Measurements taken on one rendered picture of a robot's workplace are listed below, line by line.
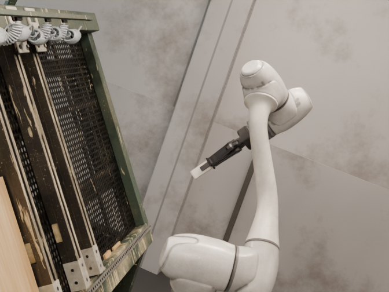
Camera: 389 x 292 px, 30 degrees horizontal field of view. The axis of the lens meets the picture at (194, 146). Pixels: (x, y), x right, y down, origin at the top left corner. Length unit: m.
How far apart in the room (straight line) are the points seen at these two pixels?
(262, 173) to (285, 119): 0.23
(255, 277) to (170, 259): 0.23
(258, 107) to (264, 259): 0.45
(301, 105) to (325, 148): 3.30
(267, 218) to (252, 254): 0.13
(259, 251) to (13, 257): 1.02
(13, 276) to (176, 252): 0.86
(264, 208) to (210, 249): 0.23
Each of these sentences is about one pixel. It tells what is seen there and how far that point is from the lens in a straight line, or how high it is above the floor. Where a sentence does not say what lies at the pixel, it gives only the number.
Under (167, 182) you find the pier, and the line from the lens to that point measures 5.72.
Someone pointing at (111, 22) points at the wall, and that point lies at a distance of 5.93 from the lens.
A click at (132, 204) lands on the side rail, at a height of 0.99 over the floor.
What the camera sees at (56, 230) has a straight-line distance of 3.06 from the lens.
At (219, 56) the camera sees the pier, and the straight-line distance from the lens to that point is 5.53.
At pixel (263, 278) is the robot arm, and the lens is 2.00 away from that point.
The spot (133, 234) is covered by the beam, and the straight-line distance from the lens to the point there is 3.89.
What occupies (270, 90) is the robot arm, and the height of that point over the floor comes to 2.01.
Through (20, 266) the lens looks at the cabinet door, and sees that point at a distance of 2.73.
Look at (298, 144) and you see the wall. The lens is 5.59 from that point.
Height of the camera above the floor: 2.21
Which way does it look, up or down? 11 degrees down
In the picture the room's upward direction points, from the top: 19 degrees clockwise
